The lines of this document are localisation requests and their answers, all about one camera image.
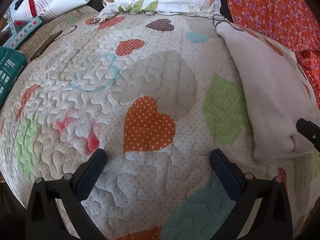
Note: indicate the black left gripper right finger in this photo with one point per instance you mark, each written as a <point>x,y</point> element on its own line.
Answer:
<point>273,219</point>

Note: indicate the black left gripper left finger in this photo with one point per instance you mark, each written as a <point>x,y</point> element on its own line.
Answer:
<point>44,221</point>

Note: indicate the pale pink knit sweater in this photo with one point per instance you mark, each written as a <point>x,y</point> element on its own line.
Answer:
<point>276,91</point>

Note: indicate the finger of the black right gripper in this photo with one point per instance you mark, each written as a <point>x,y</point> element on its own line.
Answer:
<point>310,131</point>

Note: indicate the teal packaged box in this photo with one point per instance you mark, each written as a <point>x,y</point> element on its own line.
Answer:
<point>13,62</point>

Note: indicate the light blue game box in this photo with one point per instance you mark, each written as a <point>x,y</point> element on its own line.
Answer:
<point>24,33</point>

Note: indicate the heart patterned quilt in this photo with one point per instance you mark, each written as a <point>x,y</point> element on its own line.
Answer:
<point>157,93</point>

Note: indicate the dark flat phone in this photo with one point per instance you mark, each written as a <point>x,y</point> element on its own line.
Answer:
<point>45,45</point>

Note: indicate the orange floral bedsheet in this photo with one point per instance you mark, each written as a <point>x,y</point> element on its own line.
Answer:
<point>289,22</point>

